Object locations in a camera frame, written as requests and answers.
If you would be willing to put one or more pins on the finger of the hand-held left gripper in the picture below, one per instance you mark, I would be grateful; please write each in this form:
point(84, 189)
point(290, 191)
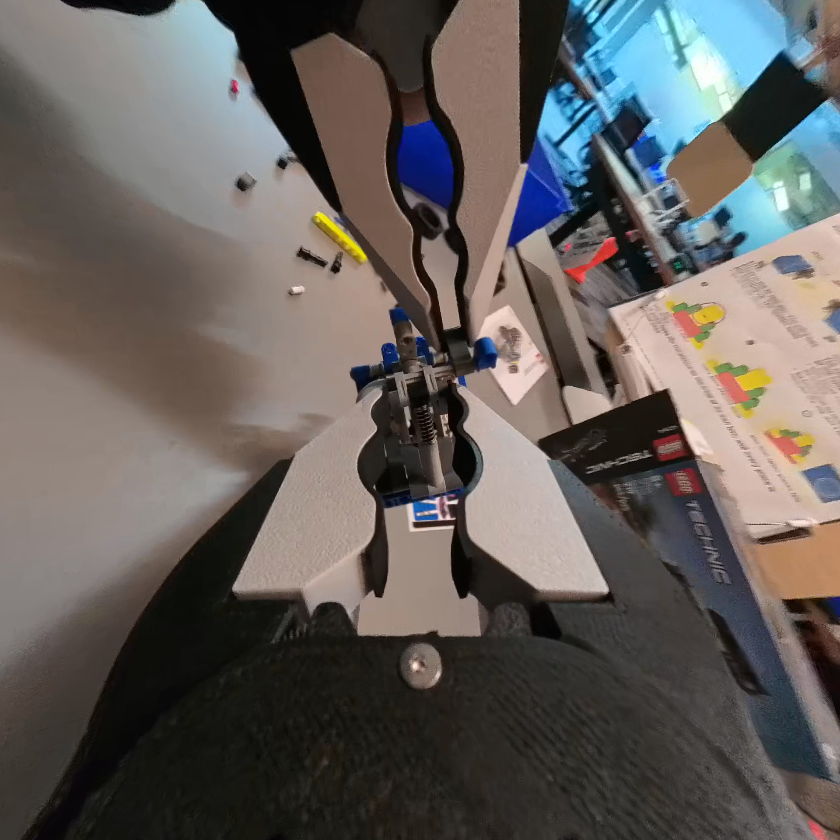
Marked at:
point(348, 144)
point(489, 131)

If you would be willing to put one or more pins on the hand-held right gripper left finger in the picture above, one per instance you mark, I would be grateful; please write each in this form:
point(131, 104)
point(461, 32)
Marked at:
point(308, 525)

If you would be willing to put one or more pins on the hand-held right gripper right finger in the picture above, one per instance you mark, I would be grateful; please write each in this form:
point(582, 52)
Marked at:
point(531, 525)

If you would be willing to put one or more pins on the toy buggy chassis assembly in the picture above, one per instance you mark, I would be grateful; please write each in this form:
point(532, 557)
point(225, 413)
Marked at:
point(413, 433)

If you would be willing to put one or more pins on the blue plastic connector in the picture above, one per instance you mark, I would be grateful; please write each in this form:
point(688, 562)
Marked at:
point(485, 352)

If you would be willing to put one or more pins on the black toy set box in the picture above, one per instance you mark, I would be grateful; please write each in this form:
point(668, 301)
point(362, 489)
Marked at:
point(689, 525)

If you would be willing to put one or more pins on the blue storage bin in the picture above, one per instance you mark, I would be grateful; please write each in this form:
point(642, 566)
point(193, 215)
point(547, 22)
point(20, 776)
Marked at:
point(420, 157)

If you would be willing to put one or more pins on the yellow plastic beam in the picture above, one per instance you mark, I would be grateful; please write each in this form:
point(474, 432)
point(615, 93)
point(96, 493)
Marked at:
point(338, 236)

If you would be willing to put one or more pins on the blue and pink sticker sheet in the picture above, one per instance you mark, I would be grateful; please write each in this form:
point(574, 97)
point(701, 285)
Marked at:
point(433, 515)

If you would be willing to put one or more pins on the small dark grey connector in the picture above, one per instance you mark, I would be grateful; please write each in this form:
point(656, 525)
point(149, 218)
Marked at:
point(245, 182)

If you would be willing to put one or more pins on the black plastic axle pin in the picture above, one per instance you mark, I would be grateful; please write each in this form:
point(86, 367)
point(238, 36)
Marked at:
point(337, 262)
point(312, 256)

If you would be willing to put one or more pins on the brown office desk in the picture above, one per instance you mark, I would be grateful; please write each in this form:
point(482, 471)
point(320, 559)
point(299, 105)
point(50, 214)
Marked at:
point(630, 197)

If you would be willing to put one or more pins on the white buggy picture booklet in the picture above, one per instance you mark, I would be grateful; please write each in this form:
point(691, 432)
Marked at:
point(518, 367)

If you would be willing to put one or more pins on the orange plastic object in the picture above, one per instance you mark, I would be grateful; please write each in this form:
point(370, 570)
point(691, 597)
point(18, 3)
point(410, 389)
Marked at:
point(594, 259)

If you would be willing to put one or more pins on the dark grey upright panel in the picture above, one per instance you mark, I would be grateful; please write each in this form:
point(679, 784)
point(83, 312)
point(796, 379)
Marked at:
point(558, 315)

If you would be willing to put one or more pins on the black and tan card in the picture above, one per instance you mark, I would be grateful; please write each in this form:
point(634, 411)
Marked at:
point(728, 151)

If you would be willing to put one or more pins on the white printed poster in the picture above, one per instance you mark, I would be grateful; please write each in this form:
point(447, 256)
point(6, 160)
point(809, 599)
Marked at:
point(741, 367)

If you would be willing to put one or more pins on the tan cardboard box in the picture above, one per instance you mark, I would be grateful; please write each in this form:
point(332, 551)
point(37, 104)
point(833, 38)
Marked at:
point(794, 564)

